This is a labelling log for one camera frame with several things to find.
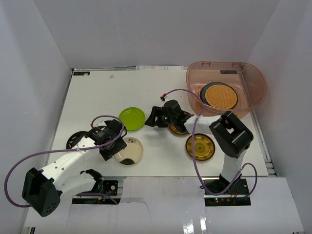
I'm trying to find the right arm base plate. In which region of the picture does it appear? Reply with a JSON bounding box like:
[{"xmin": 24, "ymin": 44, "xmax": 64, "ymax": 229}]
[{"xmin": 204, "ymin": 179, "xmax": 251, "ymax": 207}]

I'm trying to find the yellow patterned plate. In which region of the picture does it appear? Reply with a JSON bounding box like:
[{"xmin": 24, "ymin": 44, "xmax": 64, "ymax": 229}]
[
  {"xmin": 168, "ymin": 111, "xmax": 193, "ymax": 136},
  {"xmin": 185, "ymin": 134, "xmax": 215, "ymax": 161}
]

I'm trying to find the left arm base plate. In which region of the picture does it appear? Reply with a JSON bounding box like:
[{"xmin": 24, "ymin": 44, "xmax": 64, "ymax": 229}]
[{"xmin": 72, "ymin": 180, "xmax": 120, "ymax": 205}]

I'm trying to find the green glossy plate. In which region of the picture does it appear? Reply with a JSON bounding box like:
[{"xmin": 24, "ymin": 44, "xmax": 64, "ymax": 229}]
[{"xmin": 119, "ymin": 107, "xmax": 145, "ymax": 131}]

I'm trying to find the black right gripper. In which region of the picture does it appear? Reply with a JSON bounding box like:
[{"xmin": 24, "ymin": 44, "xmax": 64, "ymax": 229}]
[{"xmin": 145, "ymin": 107, "xmax": 176, "ymax": 128}]

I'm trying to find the pink translucent plastic bin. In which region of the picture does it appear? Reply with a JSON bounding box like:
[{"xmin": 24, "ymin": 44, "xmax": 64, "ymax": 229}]
[{"xmin": 186, "ymin": 61, "xmax": 267, "ymax": 118}]

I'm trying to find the red and teal plate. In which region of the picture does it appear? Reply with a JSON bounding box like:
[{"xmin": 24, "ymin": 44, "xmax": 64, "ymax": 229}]
[{"xmin": 199, "ymin": 89, "xmax": 204, "ymax": 102}]

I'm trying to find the cream ceramic plate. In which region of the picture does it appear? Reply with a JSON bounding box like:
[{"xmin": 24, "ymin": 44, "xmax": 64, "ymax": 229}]
[{"xmin": 114, "ymin": 137, "xmax": 144, "ymax": 165}]

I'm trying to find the woven bamboo plate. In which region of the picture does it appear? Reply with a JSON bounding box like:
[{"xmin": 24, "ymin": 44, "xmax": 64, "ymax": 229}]
[{"xmin": 204, "ymin": 84, "xmax": 238, "ymax": 108}]

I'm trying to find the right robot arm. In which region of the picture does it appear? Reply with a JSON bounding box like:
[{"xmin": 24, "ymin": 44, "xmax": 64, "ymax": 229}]
[{"xmin": 144, "ymin": 99, "xmax": 254, "ymax": 196}]

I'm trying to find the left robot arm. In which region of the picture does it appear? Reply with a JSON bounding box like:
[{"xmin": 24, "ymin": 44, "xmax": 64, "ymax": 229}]
[{"xmin": 22, "ymin": 119, "xmax": 127, "ymax": 217}]

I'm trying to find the blue floral ceramic plate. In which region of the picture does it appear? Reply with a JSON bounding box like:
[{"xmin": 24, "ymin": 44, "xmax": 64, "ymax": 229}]
[{"xmin": 200, "ymin": 82, "xmax": 238, "ymax": 109}]

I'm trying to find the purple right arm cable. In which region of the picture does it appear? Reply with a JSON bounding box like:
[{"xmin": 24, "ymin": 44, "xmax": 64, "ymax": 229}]
[{"xmin": 160, "ymin": 88, "xmax": 258, "ymax": 195}]

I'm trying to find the black plate left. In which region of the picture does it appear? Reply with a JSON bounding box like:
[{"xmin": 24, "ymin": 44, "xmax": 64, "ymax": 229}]
[{"xmin": 66, "ymin": 131, "xmax": 87, "ymax": 149}]

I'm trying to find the black label sticker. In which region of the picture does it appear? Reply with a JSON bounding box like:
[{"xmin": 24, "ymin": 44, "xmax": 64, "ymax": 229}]
[{"xmin": 73, "ymin": 71, "xmax": 90, "ymax": 76}]

